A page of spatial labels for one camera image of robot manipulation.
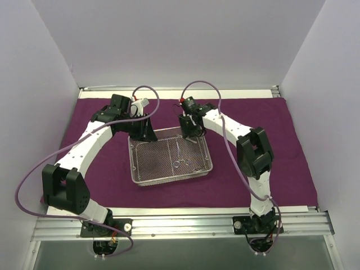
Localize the wire mesh instrument tray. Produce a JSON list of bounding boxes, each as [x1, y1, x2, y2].
[[128, 127, 213, 186]]

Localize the steel surgical forceps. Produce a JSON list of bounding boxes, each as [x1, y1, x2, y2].
[[176, 134, 198, 144]]

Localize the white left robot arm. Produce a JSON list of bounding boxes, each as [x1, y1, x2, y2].
[[42, 94, 157, 236]]

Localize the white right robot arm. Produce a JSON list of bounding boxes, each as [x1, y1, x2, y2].
[[178, 97, 275, 232]]

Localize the steel surgical scissors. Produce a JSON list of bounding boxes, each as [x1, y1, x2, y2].
[[173, 141, 190, 168]]

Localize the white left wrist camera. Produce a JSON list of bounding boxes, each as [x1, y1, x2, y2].
[[130, 96, 149, 117]]

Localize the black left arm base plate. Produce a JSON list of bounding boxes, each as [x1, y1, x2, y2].
[[80, 218, 133, 238]]

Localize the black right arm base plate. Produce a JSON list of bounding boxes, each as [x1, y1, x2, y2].
[[232, 215, 279, 235]]

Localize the aluminium front frame rail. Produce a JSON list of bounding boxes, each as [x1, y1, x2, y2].
[[31, 213, 334, 241]]

